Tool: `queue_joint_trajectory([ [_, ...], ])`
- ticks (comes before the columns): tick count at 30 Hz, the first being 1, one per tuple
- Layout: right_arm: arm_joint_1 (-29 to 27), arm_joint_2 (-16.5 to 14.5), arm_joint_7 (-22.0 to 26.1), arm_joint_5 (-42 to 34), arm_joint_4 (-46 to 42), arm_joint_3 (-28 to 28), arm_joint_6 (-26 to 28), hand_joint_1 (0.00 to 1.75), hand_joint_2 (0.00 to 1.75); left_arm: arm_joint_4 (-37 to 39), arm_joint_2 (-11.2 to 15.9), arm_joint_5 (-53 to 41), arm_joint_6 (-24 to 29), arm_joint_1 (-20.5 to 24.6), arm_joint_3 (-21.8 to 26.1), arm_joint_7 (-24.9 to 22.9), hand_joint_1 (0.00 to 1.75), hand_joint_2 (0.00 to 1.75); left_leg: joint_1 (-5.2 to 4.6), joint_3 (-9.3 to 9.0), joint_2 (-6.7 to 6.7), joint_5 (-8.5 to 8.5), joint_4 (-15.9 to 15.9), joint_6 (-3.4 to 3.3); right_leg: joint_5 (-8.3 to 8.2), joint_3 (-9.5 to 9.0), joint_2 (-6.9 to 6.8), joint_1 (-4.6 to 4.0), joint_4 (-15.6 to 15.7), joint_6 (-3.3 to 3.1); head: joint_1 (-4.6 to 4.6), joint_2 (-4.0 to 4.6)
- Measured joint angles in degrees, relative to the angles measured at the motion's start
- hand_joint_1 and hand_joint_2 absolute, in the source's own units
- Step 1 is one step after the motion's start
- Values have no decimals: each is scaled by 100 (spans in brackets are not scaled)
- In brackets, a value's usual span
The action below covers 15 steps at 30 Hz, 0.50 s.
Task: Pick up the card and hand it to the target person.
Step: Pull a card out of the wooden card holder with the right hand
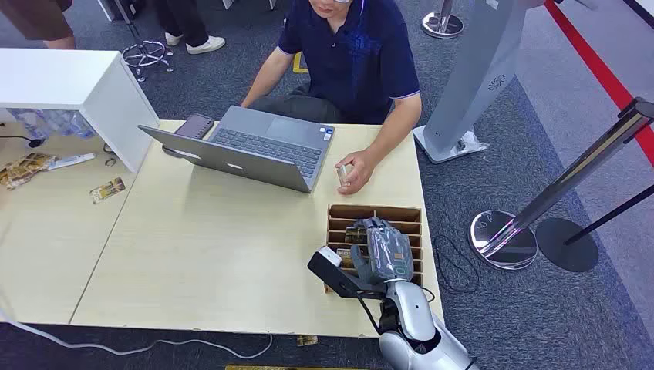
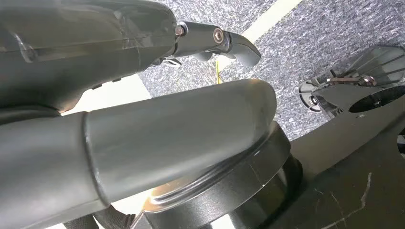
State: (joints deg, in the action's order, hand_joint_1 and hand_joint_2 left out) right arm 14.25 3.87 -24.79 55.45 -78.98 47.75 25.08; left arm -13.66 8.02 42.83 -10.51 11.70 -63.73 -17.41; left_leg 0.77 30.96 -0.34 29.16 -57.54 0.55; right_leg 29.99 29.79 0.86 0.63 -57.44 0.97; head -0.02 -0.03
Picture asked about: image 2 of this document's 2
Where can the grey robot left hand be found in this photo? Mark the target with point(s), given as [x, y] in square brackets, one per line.
[95, 44]

